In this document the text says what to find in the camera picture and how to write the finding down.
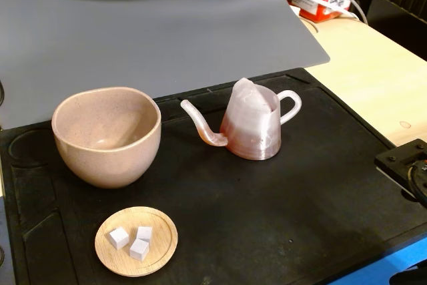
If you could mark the translucent pink plastic kettle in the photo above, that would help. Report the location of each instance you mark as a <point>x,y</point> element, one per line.
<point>250,125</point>

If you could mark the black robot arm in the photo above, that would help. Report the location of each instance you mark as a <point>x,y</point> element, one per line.
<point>413,278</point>

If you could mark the pink speckled ceramic cup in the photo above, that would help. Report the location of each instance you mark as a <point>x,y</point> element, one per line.
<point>106,161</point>

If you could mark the black rubber tray mat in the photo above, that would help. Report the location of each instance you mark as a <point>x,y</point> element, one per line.
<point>233,198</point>

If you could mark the white sugar cube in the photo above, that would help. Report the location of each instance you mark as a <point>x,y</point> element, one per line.
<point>144,232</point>
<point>139,249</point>
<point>117,237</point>

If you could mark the round wooden coaster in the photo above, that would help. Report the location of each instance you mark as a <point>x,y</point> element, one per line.
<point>160,251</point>

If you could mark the blue sheet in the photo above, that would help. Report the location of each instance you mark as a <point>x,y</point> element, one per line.
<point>373,275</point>

